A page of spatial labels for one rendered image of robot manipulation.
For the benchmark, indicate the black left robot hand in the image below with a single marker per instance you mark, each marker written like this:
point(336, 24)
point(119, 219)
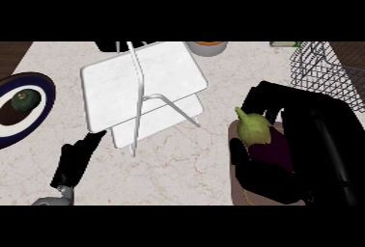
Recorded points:
point(72, 164)

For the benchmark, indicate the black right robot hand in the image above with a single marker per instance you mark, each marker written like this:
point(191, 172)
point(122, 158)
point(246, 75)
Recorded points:
point(323, 154)

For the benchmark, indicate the purple eggplant with green top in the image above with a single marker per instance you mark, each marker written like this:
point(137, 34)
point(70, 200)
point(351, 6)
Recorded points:
point(256, 131)

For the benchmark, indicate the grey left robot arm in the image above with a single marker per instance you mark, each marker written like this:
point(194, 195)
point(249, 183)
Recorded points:
point(57, 200)

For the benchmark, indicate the white tiered shelf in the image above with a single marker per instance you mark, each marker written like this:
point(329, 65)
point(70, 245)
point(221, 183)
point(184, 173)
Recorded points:
point(138, 87)

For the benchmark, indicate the blue rimmed white plate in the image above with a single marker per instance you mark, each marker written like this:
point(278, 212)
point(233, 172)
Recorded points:
point(41, 96)

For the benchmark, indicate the dark green round vegetable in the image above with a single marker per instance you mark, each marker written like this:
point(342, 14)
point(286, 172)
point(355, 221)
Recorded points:
point(26, 100)

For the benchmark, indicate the pale green object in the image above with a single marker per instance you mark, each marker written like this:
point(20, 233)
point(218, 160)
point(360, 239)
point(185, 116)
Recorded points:
point(284, 43)

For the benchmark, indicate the black object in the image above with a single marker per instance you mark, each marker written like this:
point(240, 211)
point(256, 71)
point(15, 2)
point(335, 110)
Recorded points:
point(107, 45)

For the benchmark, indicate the grey bowl with orange filling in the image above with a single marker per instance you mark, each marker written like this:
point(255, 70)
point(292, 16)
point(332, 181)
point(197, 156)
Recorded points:
point(208, 49)

